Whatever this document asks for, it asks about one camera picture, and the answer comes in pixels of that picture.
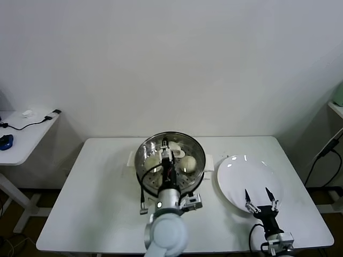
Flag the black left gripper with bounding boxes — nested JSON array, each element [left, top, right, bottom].
[[158, 138, 180, 191]]

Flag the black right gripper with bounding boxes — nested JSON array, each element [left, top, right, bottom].
[[244, 187, 285, 236]]

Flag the white steamed baozi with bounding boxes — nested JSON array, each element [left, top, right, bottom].
[[144, 156, 161, 172], [178, 156, 198, 173]]

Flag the glass pot lid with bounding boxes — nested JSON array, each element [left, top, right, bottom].
[[135, 131, 207, 198]]

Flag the stainless steel steamer basket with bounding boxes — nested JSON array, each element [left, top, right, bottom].
[[135, 132, 207, 199]]

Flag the white round plate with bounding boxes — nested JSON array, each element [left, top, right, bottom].
[[217, 154, 285, 215]]

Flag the white electric cooker base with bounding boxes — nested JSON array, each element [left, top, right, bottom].
[[127, 150, 215, 212]]

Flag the white shelf board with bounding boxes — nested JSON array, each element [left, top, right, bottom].
[[328, 101, 343, 118]]

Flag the mint green appliance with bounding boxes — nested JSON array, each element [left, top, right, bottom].
[[332, 81, 343, 107]]

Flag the white side desk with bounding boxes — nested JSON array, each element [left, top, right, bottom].
[[0, 109, 63, 233]]

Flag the blue computer mouse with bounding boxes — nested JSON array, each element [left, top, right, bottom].
[[0, 133, 14, 150]]

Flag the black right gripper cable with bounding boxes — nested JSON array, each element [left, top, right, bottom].
[[248, 224, 266, 254]]

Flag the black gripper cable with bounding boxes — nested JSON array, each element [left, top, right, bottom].
[[138, 165, 163, 215], [248, 224, 266, 254]]

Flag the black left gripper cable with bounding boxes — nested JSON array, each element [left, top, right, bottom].
[[138, 165, 163, 215]]

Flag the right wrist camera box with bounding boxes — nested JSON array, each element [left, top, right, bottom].
[[264, 232, 295, 251]]

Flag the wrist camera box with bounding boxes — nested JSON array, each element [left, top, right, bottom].
[[179, 192, 203, 212], [264, 232, 295, 251]]

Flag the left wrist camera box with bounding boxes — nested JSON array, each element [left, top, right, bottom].
[[179, 192, 203, 212]]

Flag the black power cable with plug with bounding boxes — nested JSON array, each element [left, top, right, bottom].
[[304, 131, 343, 188]]

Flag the black cable with adapter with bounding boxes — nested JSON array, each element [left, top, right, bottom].
[[0, 109, 62, 131]]

